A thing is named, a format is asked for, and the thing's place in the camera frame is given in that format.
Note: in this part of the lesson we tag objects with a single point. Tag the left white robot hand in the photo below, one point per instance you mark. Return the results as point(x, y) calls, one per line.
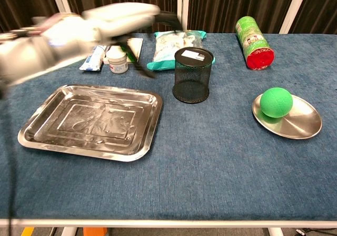
point(123, 16)

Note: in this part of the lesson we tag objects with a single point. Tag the black cylindrical jar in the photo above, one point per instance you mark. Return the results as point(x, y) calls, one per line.
point(192, 72)

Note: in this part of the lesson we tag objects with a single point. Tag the green ball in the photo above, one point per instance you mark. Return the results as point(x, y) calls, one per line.
point(276, 102)

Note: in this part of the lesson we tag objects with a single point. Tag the white flat package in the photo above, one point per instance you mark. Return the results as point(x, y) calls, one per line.
point(137, 46)

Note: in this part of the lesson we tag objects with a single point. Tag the small white jar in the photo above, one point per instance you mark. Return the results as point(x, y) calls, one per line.
point(118, 62)

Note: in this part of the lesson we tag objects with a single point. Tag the teal snack bag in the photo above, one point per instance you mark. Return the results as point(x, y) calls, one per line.
point(166, 49)

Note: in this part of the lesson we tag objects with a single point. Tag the blue white toothpaste tube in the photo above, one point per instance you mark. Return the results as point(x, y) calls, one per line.
point(92, 60)

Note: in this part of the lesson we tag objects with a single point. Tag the rectangular steel tray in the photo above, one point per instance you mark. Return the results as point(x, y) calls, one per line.
point(89, 122)

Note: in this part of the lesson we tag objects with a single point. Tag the green chips can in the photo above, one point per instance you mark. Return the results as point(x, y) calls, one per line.
point(254, 43)

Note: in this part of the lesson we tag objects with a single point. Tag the blue felt table cover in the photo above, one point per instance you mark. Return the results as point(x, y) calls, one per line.
point(197, 180)

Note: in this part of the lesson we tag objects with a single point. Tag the round steel plate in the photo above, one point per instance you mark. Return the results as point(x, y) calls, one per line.
point(297, 122)

